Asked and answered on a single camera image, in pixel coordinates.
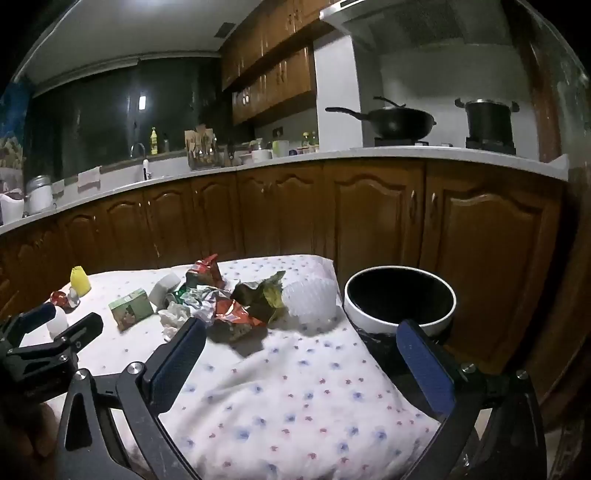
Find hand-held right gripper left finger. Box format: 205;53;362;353
54;318;207;480

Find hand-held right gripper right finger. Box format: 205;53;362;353
396;318;548;480

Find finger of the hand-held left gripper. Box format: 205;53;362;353
0;302;57;347
4;312;104;370

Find white foam block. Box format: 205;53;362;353
150;272;182;308

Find black bin with white rim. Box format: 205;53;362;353
343;265;458;374

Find green spout pouch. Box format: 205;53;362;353
230;271;288;324

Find small white round object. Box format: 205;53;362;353
46;307;70;337

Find small red white wrapper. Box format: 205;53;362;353
50;288;81;309

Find crumpled white tissue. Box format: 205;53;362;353
158;302;191;342

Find green carton box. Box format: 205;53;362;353
108;287;154;332

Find crumpled silver wrapper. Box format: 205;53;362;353
164;285;232;324

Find crumpled red foil wrapper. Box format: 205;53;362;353
205;298;269;344

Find red snack bag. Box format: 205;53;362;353
185;254;225;289

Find white canister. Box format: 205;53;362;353
25;174;55;215

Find brown wooden lower cabinets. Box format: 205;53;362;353
0;159;568;393

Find brown wooden cabinets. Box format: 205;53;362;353
219;0;335;126
0;159;568;393

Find kitchen utensil holder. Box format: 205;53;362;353
185;124;220;171

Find dark kitchen window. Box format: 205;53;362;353
23;58;222;185

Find gas stove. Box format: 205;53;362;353
373;136;517;155

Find black wok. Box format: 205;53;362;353
325;96;437;140

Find black cooking pot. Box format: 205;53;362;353
455;98;520;141

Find brown wooden upper cabinets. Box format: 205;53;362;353
219;0;335;126

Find range hood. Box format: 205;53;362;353
318;0;513;47

